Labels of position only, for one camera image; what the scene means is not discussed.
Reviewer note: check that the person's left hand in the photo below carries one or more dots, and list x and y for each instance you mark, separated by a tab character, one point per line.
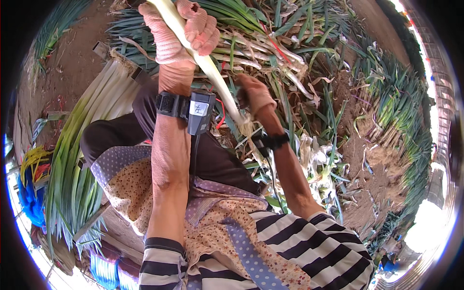
165	40

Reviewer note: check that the person's right hand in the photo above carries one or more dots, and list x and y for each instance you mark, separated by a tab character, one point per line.
259	94

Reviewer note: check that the person's left fingers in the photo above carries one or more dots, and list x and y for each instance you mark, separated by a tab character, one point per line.
203	32

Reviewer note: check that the person's right fingers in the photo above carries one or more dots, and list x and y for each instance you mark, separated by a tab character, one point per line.
243	90

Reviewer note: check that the peeled white green onion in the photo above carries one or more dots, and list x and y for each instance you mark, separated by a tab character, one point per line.
214	74

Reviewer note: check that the heap of untrimmed green onions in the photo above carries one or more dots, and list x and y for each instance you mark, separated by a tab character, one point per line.
250	32

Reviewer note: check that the black wrist band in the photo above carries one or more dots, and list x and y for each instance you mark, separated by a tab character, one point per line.
199	110
273	140

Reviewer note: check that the heap of onion peelings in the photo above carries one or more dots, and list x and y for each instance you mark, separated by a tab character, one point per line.
319	159

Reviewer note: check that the person's legs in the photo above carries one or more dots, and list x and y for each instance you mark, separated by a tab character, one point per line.
119	132

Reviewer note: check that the green onion leaves heap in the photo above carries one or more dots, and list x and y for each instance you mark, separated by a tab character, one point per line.
54	29

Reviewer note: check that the person's body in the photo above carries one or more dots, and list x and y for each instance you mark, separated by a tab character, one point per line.
253	246

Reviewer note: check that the row of bundled green onions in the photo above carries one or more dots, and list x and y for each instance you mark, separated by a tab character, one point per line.
398	119

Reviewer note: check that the pile of trimmed green onions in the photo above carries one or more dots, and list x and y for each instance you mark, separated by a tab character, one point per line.
78	159

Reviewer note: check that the wooden plank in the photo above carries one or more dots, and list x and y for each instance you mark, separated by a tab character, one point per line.
92	221

